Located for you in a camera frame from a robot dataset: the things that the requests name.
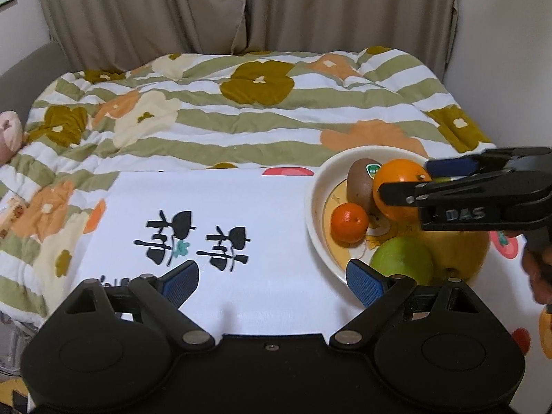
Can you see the cream bowl with duck print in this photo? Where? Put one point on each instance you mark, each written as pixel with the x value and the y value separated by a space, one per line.
pixel 321 189

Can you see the yellow red apple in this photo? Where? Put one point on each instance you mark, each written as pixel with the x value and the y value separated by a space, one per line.
pixel 459 254

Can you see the person's right hand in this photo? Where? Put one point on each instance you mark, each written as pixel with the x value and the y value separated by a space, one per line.
pixel 537 278

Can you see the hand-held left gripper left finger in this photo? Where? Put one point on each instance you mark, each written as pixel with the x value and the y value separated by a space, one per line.
pixel 183 283

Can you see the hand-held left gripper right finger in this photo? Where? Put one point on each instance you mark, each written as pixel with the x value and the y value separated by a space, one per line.
pixel 364 283

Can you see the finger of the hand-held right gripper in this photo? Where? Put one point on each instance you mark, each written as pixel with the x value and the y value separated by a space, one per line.
pixel 450 166
pixel 401 193

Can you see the beige padded headboard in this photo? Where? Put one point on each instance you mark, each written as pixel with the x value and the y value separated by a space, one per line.
pixel 26 64

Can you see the brown kiwi with green sticker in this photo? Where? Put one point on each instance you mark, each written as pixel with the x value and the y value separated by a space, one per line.
pixel 360 185

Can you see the small tangerine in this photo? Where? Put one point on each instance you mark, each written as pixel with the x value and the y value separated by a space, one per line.
pixel 349 223

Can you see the floral striped blanket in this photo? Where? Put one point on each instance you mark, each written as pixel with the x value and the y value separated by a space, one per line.
pixel 241 125

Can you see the white printed tablecloth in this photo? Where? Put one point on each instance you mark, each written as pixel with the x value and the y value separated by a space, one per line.
pixel 276 224

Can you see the beige curtain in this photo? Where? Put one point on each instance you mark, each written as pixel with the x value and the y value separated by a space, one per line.
pixel 151 8

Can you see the pink plush toy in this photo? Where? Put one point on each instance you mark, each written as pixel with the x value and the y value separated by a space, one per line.
pixel 9 136

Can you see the large orange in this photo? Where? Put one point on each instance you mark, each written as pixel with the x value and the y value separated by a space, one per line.
pixel 399 174

